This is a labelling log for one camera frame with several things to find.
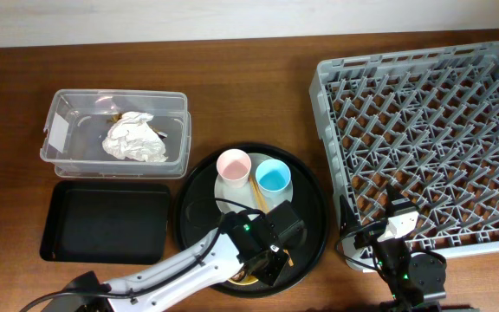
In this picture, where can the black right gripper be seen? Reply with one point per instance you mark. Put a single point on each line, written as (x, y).
(349, 225)

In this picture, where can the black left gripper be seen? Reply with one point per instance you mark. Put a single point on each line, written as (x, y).
(273, 275)

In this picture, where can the yellow bowl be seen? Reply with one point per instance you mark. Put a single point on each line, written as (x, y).
(243, 280)

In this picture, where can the blue cup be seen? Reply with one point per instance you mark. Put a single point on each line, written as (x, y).
(272, 176)

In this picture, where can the pink cup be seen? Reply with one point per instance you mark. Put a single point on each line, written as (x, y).
(233, 166)

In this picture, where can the white napkin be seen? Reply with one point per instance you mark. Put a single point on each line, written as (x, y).
(131, 137)

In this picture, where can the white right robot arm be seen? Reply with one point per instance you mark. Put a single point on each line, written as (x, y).
(415, 277)

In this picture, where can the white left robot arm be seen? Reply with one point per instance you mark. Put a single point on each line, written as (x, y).
(211, 260)

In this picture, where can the grey dishwasher rack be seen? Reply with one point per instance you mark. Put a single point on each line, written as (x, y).
(426, 122)

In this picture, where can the wooden chopstick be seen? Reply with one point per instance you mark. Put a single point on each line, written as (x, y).
(262, 205)
(271, 204)

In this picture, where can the round black tray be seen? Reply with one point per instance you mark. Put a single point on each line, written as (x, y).
(194, 216)

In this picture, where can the black rectangular tray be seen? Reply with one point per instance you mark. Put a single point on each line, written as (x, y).
(106, 222)

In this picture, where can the clear plastic bin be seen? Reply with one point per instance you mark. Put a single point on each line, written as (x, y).
(79, 119)

